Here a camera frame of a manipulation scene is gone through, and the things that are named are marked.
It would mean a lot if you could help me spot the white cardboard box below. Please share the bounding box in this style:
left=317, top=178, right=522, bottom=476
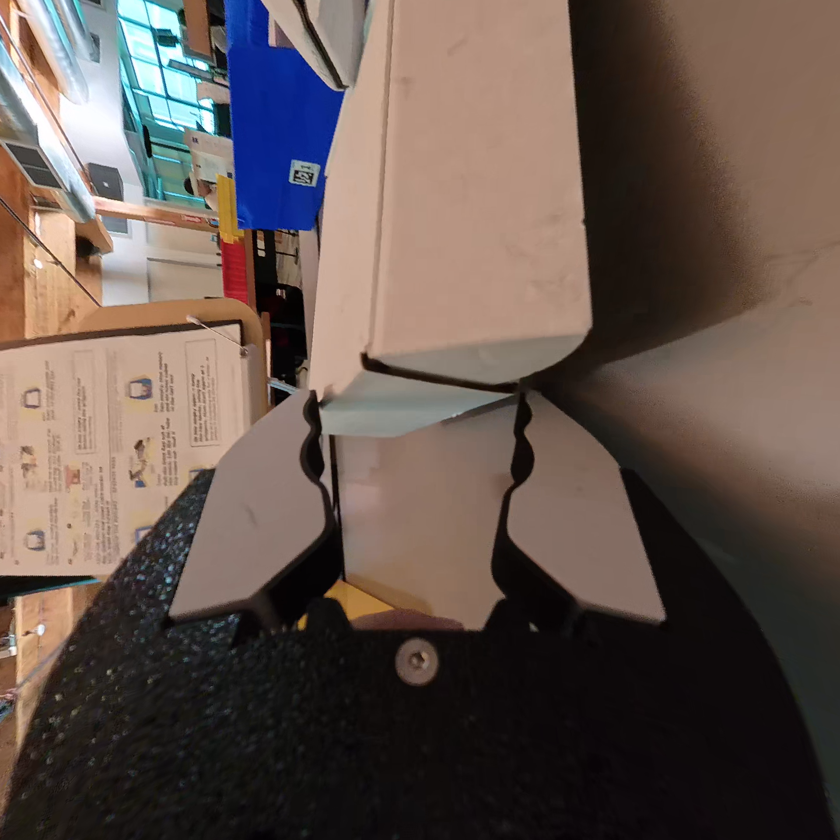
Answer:
left=307, top=0, right=593, bottom=632

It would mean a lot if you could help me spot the printed instruction sheet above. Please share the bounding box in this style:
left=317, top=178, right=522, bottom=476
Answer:
left=0, top=320, right=253, bottom=578

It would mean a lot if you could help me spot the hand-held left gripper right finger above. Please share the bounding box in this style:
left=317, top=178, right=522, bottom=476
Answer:
left=491, top=391, right=668, bottom=630

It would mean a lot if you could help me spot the large yellow plastic bin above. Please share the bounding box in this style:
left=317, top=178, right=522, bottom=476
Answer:
left=297, top=580, right=395, bottom=631

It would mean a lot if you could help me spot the black speaker box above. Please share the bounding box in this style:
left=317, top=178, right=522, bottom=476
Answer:
left=87, top=163, right=126, bottom=201

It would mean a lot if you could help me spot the metal air duct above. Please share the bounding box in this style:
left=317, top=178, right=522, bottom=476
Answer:
left=0, top=0, right=99, bottom=224

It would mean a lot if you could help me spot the person's left hand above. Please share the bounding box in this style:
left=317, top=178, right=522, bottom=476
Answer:
left=354, top=609, right=463, bottom=632

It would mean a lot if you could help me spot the instruction poster board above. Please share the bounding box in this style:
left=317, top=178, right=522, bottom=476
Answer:
left=0, top=298, right=271, bottom=598

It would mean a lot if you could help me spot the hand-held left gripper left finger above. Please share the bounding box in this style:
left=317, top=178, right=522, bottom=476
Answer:
left=168, top=390, right=345, bottom=630

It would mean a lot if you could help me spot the large glass window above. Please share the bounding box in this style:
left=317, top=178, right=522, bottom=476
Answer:
left=118, top=0, right=231, bottom=201

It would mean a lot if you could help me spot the large blue plastic bin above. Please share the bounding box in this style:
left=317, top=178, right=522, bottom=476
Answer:
left=225, top=0, right=347, bottom=232

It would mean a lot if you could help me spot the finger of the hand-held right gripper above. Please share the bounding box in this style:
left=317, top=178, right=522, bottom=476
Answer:
left=262, top=0, right=368, bottom=91

